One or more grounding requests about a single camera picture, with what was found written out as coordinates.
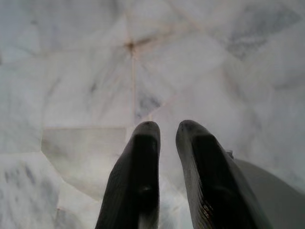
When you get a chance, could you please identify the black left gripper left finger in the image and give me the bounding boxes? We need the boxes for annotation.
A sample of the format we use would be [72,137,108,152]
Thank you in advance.
[94,121,161,229]

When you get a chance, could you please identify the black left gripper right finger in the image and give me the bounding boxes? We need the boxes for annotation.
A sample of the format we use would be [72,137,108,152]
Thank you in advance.
[175,120,272,229]

